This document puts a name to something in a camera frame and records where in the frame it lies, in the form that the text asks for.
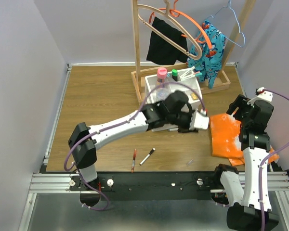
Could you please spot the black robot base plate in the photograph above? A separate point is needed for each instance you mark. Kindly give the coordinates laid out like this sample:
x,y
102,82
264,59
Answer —
x,y
153,186

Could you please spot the white plastic drawer organizer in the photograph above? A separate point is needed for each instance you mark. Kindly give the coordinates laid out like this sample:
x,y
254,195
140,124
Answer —
x,y
188,87

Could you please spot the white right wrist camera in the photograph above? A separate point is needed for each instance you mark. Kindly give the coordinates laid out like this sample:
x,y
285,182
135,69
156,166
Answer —
x,y
261,94

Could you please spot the pink lid pencil tube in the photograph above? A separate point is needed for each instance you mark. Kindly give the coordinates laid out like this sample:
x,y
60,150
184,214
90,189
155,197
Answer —
x,y
161,75

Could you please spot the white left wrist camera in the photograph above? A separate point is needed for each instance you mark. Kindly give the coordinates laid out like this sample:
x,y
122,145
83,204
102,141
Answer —
x,y
199,120

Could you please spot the black green highlighter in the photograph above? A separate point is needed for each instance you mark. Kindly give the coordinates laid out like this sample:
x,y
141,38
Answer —
x,y
174,74

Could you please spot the small yellow eraser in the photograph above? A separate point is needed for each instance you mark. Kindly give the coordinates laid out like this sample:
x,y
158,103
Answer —
x,y
194,97

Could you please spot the black cap white marker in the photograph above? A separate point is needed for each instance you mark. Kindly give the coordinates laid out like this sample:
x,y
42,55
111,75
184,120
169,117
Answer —
x,y
147,156

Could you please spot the orange white tie-dye cloth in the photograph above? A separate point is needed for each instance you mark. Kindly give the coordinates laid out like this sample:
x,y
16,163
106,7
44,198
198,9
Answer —
x,y
225,138

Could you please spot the blue fish print garment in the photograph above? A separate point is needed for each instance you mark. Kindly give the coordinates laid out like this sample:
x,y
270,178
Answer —
x,y
210,62

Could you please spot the beige wooden hanger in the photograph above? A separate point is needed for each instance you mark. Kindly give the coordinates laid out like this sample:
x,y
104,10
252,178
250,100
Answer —
x,y
169,40

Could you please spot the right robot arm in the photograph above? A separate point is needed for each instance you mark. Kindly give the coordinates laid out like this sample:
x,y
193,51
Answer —
x,y
249,204

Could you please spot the black shorts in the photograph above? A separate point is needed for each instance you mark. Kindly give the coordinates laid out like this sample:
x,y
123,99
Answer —
x,y
160,51

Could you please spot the red pen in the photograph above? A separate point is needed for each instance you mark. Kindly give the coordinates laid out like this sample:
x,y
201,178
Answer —
x,y
133,160

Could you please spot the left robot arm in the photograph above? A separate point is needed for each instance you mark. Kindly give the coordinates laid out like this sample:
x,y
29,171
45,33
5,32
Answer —
x,y
85,141

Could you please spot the wooden clothes rack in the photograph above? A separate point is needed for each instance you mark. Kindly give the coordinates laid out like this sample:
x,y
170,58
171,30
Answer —
x,y
222,81

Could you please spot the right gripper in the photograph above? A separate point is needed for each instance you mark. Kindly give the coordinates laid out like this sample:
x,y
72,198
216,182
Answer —
x,y
241,101

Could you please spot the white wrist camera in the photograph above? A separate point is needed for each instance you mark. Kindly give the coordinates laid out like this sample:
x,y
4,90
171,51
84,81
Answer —
x,y
261,94
199,120

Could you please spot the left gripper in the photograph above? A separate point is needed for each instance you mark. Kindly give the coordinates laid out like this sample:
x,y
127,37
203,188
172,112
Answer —
x,y
185,129

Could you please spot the aluminium frame rails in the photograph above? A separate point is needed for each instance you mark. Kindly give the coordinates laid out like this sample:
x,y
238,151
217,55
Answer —
x,y
61,201

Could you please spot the blue wire hanger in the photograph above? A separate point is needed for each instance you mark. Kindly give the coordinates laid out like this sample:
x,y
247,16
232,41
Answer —
x,y
224,18

